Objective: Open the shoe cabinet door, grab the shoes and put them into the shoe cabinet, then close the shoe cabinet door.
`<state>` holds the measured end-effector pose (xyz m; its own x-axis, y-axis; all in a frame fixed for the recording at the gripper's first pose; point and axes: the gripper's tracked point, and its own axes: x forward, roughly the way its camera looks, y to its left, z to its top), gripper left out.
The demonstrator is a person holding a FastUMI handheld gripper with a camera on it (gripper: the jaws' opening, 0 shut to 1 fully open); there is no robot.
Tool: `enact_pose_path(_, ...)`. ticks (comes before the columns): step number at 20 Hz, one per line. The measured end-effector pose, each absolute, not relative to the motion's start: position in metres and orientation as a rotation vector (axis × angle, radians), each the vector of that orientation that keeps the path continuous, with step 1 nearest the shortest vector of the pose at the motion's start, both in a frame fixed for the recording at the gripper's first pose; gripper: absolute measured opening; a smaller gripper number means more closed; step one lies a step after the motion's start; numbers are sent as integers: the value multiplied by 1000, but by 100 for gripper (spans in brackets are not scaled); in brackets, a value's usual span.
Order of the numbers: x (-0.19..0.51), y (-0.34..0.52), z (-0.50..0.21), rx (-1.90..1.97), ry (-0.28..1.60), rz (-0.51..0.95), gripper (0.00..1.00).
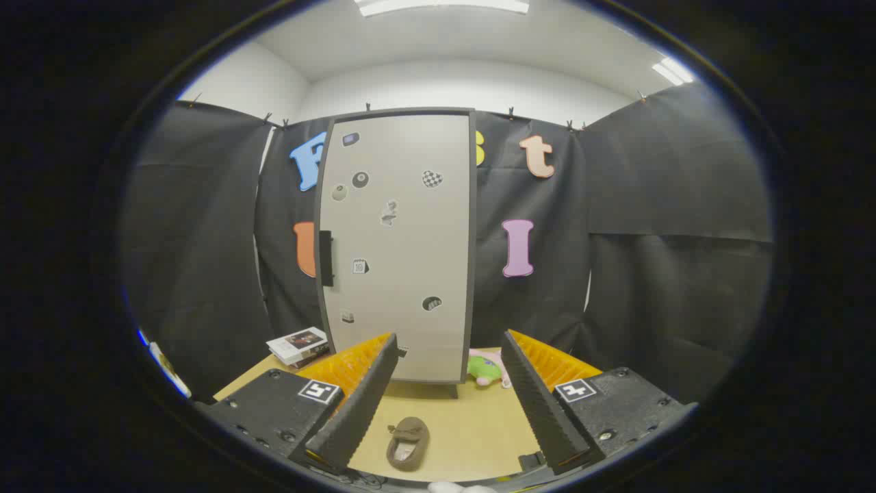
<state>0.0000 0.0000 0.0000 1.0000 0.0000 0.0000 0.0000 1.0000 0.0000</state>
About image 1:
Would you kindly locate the white patterned object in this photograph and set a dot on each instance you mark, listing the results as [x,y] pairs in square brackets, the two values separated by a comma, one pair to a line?
[168,370]

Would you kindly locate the black backdrop cloth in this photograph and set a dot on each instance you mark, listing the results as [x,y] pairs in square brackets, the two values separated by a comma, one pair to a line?
[650,274]

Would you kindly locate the grey shoe cabinet door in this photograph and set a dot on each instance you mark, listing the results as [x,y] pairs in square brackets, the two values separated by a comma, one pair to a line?
[404,226]

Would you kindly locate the long ceiling light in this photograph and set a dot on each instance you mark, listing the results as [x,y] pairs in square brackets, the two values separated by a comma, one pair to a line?
[445,5]

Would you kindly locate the blue white screen object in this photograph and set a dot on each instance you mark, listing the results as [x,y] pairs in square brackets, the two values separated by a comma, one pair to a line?
[142,337]

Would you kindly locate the brown book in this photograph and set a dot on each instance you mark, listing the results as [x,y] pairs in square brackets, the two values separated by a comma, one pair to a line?
[316,361]

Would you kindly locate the brown fuzzy shoe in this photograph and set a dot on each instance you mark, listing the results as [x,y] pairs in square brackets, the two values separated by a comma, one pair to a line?
[410,431]

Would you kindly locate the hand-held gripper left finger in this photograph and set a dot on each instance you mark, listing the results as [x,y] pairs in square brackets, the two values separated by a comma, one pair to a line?
[363,404]

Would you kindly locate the white book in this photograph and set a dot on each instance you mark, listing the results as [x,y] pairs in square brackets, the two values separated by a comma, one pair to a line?
[298,340]

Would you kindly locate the grey shoe cabinet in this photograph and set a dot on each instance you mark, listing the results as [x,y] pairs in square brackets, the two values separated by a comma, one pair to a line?
[473,274]

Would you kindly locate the green pink plush toy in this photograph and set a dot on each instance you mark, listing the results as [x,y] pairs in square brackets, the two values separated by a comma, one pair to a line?
[484,370]

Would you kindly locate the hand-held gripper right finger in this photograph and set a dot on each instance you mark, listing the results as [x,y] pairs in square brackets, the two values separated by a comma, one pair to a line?
[540,404]

